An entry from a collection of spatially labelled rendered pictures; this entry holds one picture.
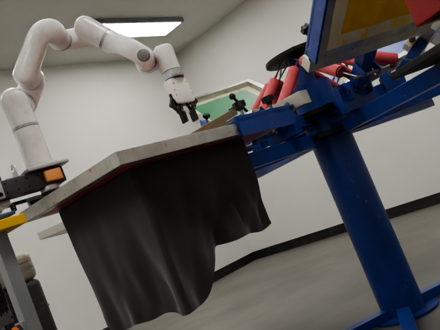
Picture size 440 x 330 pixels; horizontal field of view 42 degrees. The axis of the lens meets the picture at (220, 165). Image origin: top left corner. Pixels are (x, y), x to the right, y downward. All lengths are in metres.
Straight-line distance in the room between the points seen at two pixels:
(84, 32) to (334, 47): 0.91
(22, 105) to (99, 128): 4.60
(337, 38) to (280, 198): 5.23
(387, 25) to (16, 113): 1.37
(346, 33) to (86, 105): 5.00
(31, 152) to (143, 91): 5.30
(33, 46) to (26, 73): 0.10
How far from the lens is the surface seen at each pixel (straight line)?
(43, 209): 1.82
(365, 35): 2.14
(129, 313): 1.80
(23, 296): 1.69
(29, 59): 2.20
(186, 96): 2.11
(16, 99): 2.16
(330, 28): 2.01
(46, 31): 2.19
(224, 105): 3.80
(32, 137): 2.13
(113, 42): 2.14
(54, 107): 6.55
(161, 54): 2.13
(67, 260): 6.04
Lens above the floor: 0.74
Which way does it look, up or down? 5 degrees up
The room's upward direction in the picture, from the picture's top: 22 degrees counter-clockwise
